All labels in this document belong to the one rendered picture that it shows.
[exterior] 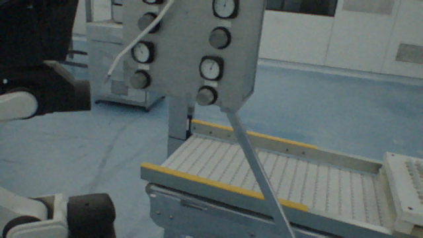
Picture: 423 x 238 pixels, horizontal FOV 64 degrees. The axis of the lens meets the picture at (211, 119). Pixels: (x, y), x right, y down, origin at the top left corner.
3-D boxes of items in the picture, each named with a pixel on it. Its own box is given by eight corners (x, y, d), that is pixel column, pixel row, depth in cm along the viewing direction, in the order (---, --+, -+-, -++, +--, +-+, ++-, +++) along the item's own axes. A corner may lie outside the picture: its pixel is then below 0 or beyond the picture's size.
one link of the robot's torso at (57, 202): (69, 214, 147) (67, 188, 142) (69, 246, 130) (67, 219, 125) (16, 222, 140) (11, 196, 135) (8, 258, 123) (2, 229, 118)
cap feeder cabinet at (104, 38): (88, 104, 326) (83, 23, 297) (116, 88, 378) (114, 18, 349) (149, 114, 315) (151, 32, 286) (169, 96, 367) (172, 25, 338)
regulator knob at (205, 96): (192, 107, 55) (193, 81, 53) (197, 102, 57) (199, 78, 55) (211, 111, 54) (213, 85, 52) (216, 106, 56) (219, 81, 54)
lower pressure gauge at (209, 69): (197, 79, 54) (199, 55, 52) (200, 77, 55) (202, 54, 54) (219, 82, 53) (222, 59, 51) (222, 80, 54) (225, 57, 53)
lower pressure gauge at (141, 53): (130, 61, 57) (130, 39, 56) (135, 60, 58) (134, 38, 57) (150, 65, 56) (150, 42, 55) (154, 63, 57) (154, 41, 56)
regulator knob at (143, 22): (134, 33, 54) (133, 4, 52) (141, 32, 56) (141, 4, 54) (153, 36, 53) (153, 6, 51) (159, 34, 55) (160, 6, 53)
